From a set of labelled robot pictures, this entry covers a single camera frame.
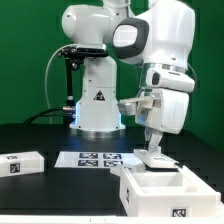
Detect black base cables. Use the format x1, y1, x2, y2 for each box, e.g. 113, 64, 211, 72
23, 106, 78, 125

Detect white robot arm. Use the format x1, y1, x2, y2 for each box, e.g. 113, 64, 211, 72
62, 0, 195, 144

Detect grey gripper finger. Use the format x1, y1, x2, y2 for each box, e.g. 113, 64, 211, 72
148, 130, 163, 153
144, 128, 152, 150

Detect black camera on stand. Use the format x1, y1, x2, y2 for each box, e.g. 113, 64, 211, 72
57, 44, 108, 107

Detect white cabinet body box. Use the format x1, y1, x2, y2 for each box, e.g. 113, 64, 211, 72
120, 166, 222, 218

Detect grey camera cable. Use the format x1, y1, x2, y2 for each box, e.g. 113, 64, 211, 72
44, 43, 78, 110

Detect white cabinet top block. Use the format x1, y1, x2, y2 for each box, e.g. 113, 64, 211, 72
0, 151, 44, 177

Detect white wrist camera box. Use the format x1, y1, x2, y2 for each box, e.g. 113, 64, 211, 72
145, 68, 195, 93

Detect white marker sheet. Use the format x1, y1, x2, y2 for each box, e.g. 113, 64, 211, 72
55, 151, 141, 168

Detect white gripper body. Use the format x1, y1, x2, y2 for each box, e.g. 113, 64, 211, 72
137, 88, 189, 134

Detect white cabinet door panel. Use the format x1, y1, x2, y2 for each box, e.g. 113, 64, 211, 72
110, 165, 122, 176
134, 149, 178, 169

